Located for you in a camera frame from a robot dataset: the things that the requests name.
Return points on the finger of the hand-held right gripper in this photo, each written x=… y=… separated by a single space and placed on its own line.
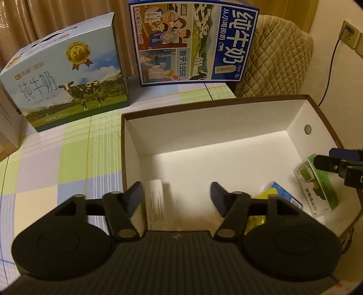
x=343 y=153
x=329 y=164

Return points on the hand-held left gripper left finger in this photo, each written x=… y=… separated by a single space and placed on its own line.
x=133 y=198

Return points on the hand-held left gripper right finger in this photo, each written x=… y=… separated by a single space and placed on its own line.
x=219 y=198

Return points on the small white printed box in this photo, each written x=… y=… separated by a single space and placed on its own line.
x=154 y=204

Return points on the green rectangular box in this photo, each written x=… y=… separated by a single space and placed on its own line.
x=317 y=187

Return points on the yellow packet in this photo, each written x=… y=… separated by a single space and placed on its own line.
x=261 y=195

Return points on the blue label clear plastic box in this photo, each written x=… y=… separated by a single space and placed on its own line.
x=286 y=195

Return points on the white cardboard box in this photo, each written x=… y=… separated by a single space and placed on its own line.
x=212 y=141

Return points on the checkered tablecloth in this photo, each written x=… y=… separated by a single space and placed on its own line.
x=71 y=147

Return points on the quilted beige chair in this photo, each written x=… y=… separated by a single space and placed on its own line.
x=275 y=56

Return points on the cow print milk carton box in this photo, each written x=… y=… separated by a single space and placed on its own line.
x=71 y=79

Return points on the white appliance box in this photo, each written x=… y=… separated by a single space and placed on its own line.
x=8 y=122

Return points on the blue illustrated milk carton box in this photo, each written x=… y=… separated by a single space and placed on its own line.
x=192 y=42

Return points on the wall socket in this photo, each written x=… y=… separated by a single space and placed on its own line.
x=351 y=34

